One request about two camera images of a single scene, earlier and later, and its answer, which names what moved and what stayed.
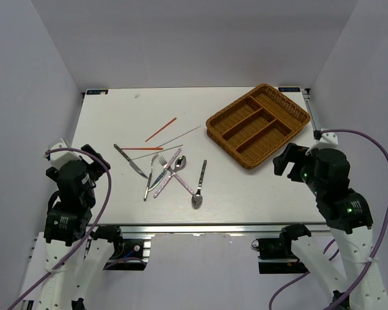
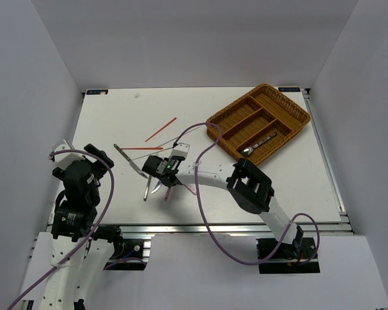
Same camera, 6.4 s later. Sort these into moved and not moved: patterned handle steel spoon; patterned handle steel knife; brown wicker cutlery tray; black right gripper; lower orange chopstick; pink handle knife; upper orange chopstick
Moved: pink handle knife; black right gripper; patterned handle steel spoon
Not moved: brown wicker cutlery tray; lower orange chopstick; patterned handle steel knife; upper orange chopstick
